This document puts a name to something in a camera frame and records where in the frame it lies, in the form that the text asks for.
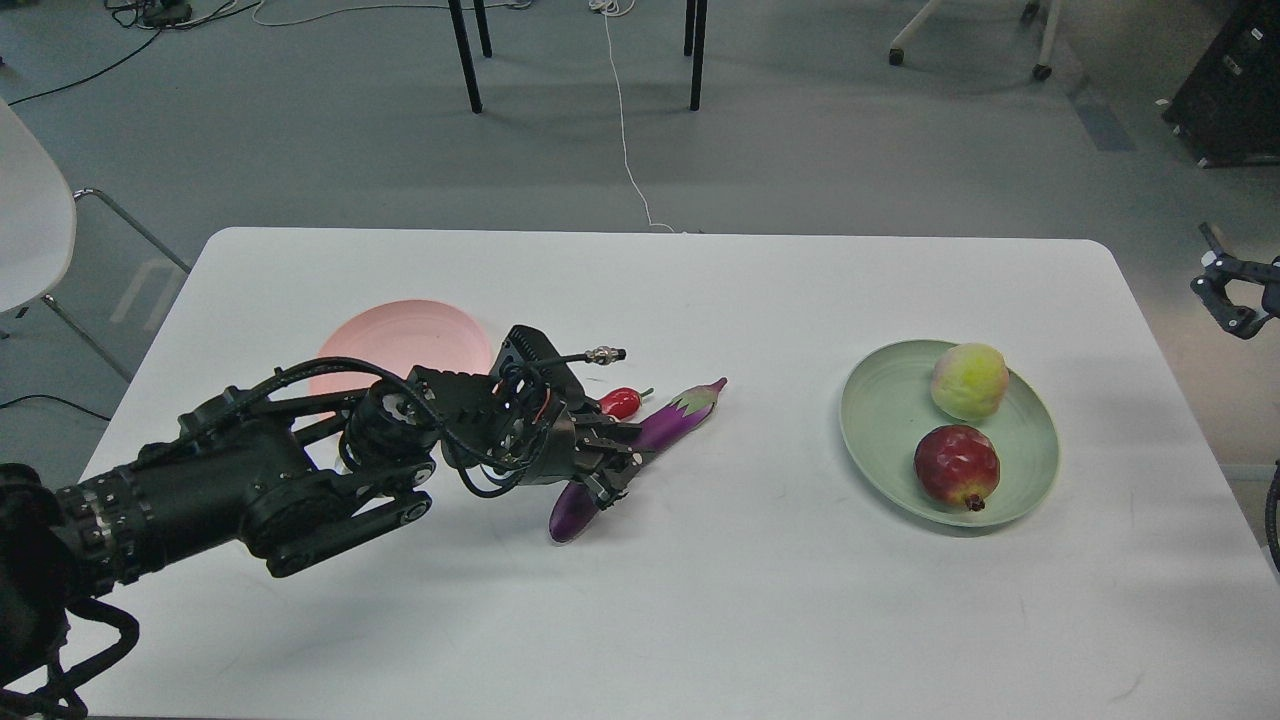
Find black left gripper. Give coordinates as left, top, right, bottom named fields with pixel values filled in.
left=490, top=396, right=659, bottom=510

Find pink plate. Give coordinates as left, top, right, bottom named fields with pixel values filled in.
left=317, top=299, right=494, bottom=378

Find green plate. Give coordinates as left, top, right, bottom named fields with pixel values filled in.
left=838, top=340, right=1061, bottom=528

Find red pomegranate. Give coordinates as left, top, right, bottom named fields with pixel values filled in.
left=913, top=424, right=1001, bottom=512

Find purple eggplant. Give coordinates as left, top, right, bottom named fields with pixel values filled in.
left=548, top=377, right=728, bottom=544

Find red chili pepper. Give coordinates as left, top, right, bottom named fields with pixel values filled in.
left=599, top=387, right=654, bottom=421

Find black floor cables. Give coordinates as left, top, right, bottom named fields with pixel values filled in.
left=8, top=0, right=261, bottom=106

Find white floor cable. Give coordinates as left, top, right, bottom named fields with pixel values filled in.
left=588, top=0, right=677, bottom=233

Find white chair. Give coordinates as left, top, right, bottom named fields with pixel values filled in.
left=1, top=102, right=191, bottom=383

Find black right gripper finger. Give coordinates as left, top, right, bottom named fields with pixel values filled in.
left=1190, top=222, right=1280, bottom=341

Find white rolling chair base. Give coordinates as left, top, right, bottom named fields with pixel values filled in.
left=884, top=1, right=1068, bottom=83

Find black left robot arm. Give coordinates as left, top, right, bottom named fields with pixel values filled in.
left=3, top=325, right=660, bottom=719

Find yellow green peach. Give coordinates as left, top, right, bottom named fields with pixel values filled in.
left=931, top=343, right=1010, bottom=421

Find black table leg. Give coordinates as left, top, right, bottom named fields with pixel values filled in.
left=447, top=0, right=492, bottom=114
left=684, top=0, right=709, bottom=111

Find black equipment case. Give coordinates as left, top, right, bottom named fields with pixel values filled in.
left=1162, top=1, right=1279, bottom=168

